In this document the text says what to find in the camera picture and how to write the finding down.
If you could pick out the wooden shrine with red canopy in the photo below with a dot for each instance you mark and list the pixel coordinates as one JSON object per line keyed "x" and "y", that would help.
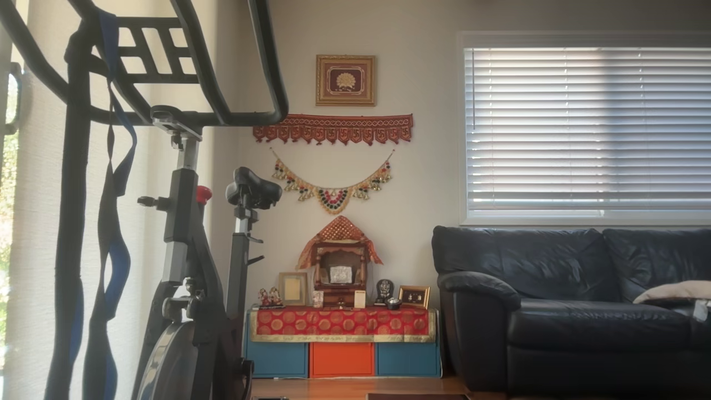
{"x": 340, "y": 261}

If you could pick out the dark idol statue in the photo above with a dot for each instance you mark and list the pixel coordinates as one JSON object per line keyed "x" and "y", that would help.
{"x": 384, "y": 289}

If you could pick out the small cream card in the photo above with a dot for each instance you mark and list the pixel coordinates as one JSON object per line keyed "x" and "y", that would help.
{"x": 360, "y": 299}

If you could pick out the small white photo card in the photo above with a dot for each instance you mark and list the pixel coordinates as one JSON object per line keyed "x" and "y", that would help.
{"x": 318, "y": 299}

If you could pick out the small dark bowl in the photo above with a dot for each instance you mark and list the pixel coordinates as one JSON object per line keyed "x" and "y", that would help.
{"x": 392, "y": 303}

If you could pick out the red gold patterned cloth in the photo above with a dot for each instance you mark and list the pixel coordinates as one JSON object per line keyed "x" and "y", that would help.
{"x": 339, "y": 323}

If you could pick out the small deity figurine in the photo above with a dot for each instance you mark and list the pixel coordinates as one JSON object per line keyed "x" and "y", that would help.
{"x": 276, "y": 298}
{"x": 263, "y": 298}

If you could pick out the orange storage cube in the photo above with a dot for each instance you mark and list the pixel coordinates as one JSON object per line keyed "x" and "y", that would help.
{"x": 341, "y": 359}

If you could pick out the blue storage cube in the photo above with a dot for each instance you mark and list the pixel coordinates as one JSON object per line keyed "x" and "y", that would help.
{"x": 276, "y": 359}
{"x": 407, "y": 359}

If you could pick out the black exercise bike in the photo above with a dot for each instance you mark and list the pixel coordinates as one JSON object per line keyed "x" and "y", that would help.
{"x": 183, "y": 222}

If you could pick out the black leather sofa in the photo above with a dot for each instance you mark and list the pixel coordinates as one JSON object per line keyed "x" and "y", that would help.
{"x": 555, "y": 322}

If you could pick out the white horizontal window blind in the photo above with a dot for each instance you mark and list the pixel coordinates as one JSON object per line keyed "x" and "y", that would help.
{"x": 583, "y": 128}

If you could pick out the pale window curtain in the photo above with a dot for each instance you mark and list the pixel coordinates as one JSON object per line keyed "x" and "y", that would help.
{"x": 33, "y": 222}

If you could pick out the beige cushion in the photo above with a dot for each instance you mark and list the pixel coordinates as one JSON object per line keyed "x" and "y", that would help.
{"x": 677, "y": 290}

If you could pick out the small grey cloth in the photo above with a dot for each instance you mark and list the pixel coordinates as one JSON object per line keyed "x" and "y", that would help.
{"x": 701, "y": 310}

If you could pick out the beaded garland wall hanging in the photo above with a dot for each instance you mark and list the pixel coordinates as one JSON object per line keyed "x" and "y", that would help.
{"x": 332, "y": 200}

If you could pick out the red embroidered wall hanging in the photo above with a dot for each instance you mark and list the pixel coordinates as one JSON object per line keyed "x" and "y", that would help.
{"x": 333, "y": 125}

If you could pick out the pale wooden picture frame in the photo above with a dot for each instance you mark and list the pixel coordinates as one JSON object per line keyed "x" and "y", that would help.
{"x": 293, "y": 289}

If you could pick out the gold photo frame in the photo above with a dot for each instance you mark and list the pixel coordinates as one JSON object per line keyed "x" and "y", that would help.
{"x": 414, "y": 297}

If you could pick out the gold framed wall picture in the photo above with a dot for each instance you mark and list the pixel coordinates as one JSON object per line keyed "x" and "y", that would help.
{"x": 345, "y": 80}

